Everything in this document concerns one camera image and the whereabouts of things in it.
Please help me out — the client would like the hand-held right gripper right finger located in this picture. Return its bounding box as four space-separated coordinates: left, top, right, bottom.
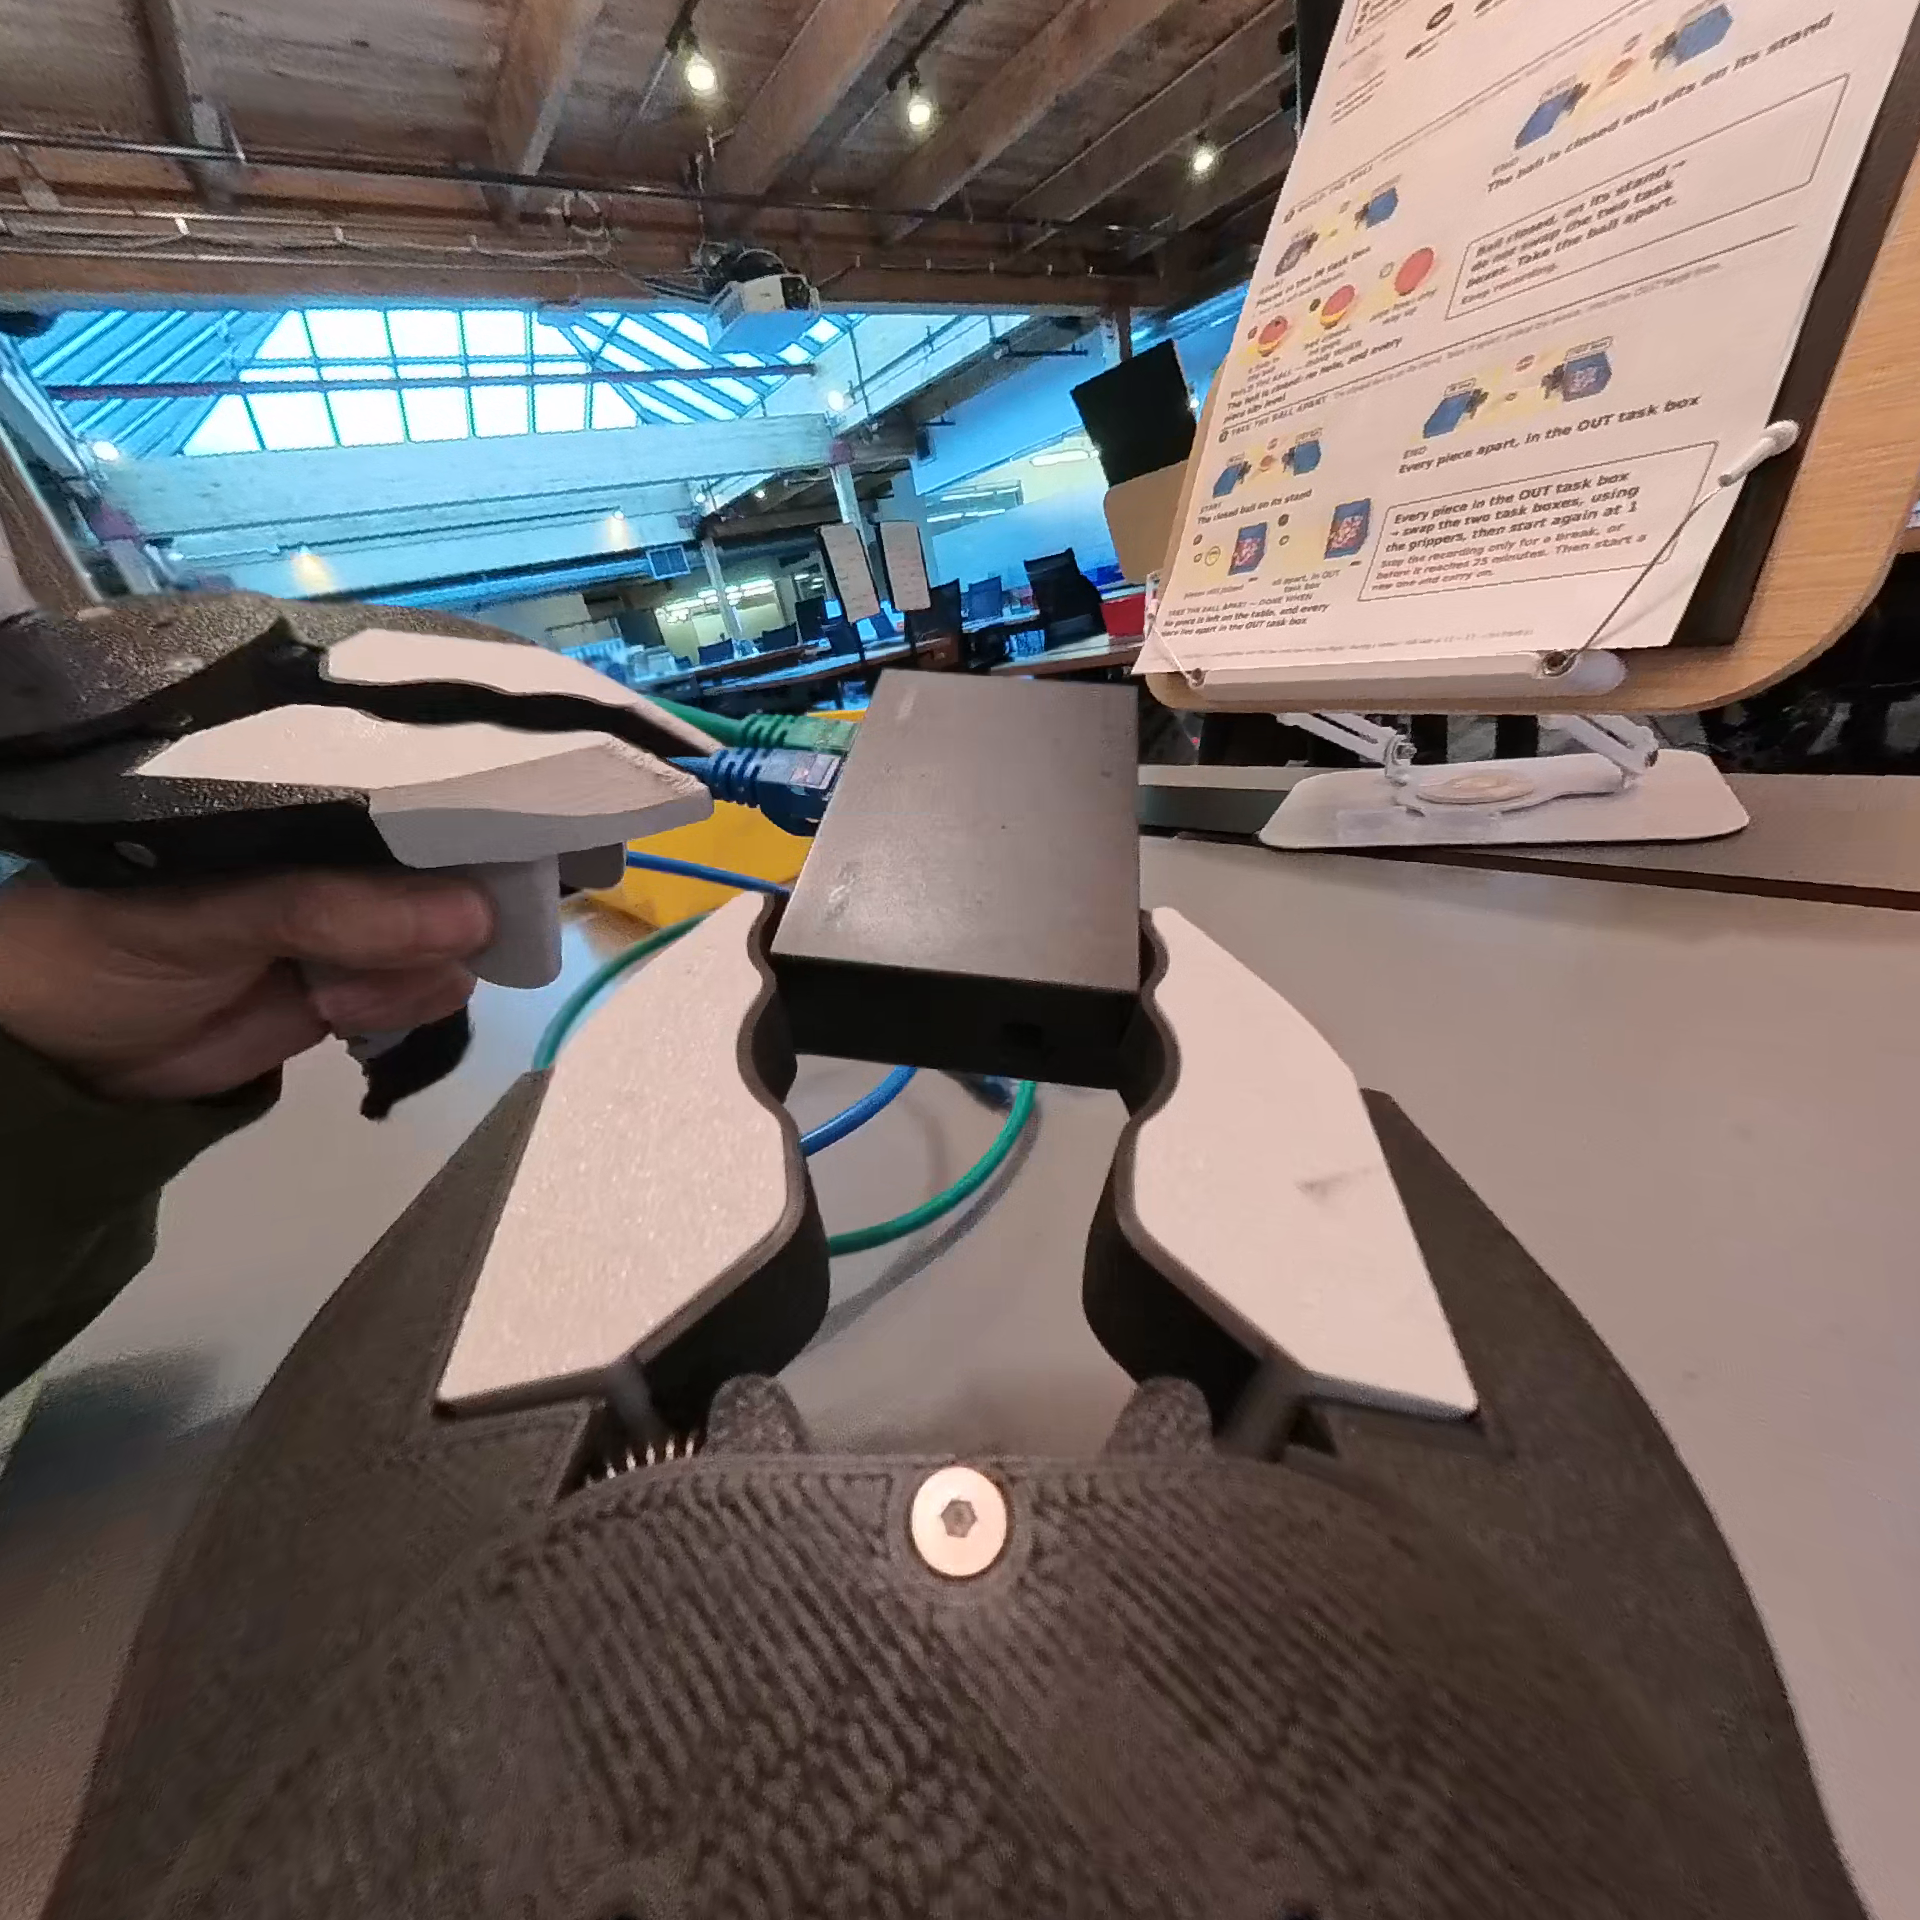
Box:
1082 905 1485 1424

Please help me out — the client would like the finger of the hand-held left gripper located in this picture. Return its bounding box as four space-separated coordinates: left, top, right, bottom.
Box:
314 626 726 756
132 704 719 992

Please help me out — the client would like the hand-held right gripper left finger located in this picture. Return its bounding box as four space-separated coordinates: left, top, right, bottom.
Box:
432 893 832 1421

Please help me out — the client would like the blue ethernet cable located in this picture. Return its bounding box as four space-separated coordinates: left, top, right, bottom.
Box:
623 745 1023 1160

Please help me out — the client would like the black network switch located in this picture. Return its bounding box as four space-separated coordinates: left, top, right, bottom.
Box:
769 666 1151 1093

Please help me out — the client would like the person's left hand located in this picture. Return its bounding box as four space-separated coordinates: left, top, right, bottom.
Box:
0 863 499 1104

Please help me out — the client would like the large yellow plastic bin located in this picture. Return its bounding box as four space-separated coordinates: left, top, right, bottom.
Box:
592 798 820 940

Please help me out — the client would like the ceiling projector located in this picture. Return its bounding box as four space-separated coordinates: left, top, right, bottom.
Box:
705 271 823 360

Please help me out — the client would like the white folding stand base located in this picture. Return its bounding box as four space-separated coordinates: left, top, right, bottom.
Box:
1257 704 1752 852

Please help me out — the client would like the beige board on clear stand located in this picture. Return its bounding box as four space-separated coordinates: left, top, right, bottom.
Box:
1105 462 1195 581

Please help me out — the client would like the black monitor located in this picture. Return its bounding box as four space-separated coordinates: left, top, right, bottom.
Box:
1070 339 1203 491

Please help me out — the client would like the printed instruction sheet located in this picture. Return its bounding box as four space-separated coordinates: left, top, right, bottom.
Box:
1132 0 1909 697

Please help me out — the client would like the instruction sheet on stand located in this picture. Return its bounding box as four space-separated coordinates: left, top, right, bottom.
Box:
1147 0 1920 714

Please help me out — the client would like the green ethernet cable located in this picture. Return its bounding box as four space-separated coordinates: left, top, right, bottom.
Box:
533 692 1041 1261

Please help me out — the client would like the black desk cable cover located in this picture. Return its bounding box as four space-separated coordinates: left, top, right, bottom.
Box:
1136 764 1308 839

